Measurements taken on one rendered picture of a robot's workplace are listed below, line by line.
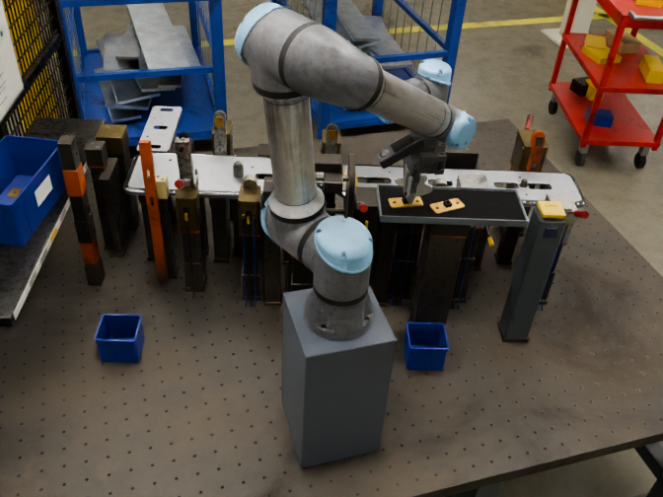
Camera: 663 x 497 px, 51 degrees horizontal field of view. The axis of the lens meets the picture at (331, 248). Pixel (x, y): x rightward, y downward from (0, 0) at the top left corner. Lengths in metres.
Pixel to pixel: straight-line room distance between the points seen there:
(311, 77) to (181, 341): 1.09
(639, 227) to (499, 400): 2.24
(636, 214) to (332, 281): 2.93
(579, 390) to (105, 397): 1.27
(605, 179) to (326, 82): 3.34
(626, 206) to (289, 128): 3.09
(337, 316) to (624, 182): 3.13
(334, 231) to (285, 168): 0.16
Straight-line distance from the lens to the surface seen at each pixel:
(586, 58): 4.44
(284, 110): 1.26
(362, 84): 1.15
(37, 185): 1.94
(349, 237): 1.37
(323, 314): 1.45
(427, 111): 1.33
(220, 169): 2.15
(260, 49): 1.20
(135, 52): 4.16
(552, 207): 1.86
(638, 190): 4.34
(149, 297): 2.17
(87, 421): 1.90
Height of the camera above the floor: 2.18
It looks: 40 degrees down
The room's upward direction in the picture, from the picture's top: 4 degrees clockwise
